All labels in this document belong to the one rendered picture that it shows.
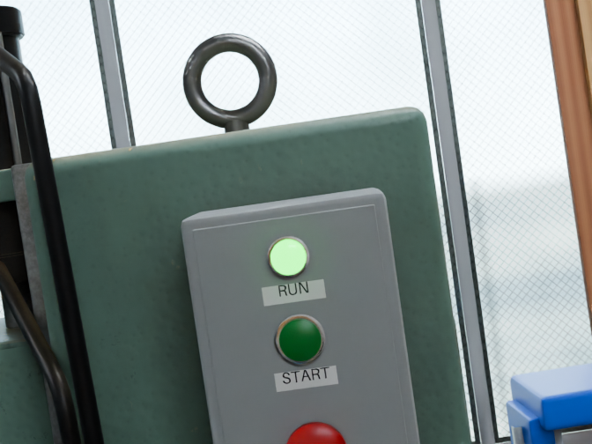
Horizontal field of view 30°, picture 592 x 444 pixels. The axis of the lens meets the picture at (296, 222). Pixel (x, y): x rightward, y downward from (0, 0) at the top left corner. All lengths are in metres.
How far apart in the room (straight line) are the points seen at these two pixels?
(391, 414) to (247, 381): 0.07
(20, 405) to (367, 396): 0.22
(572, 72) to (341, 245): 1.53
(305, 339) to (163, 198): 0.12
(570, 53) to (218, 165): 1.49
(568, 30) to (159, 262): 1.52
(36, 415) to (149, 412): 0.08
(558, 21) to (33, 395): 1.53
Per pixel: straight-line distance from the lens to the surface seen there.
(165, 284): 0.60
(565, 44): 2.04
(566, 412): 1.45
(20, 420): 0.67
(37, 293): 0.65
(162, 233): 0.60
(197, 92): 0.70
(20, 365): 0.66
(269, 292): 0.53
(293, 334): 0.53
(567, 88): 2.03
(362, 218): 0.53
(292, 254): 0.52
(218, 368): 0.54
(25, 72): 0.58
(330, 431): 0.53
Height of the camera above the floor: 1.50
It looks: 3 degrees down
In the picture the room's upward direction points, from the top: 8 degrees counter-clockwise
